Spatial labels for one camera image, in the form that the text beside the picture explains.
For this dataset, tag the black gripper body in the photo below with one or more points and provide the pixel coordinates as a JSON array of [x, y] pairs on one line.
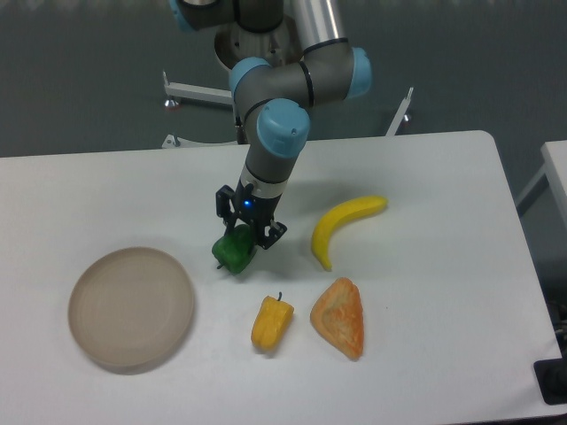
[[251, 208]]

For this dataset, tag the white side table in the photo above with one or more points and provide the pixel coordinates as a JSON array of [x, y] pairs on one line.
[[551, 175]]

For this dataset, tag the yellow banana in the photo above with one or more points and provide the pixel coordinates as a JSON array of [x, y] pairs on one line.
[[339, 216]]

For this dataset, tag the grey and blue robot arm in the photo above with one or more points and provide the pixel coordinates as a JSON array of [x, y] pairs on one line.
[[271, 105]]

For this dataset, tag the black device at table edge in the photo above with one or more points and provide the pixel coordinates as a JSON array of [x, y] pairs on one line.
[[551, 378]]

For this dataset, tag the yellow bell pepper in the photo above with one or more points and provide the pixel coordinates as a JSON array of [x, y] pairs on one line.
[[271, 323]]

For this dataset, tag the beige round plate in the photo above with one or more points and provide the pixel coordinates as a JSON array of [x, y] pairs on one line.
[[131, 310]]

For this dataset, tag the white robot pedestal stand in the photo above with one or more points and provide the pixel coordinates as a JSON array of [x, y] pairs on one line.
[[232, 43]]

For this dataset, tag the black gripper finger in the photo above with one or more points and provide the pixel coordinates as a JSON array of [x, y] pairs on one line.
[[265, 236], [227, 207]]

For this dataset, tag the orange triangular pastry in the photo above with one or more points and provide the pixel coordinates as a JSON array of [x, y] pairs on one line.
[[337, 316]]

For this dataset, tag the green bell pepper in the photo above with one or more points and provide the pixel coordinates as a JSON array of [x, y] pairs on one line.
[[235, 250]]

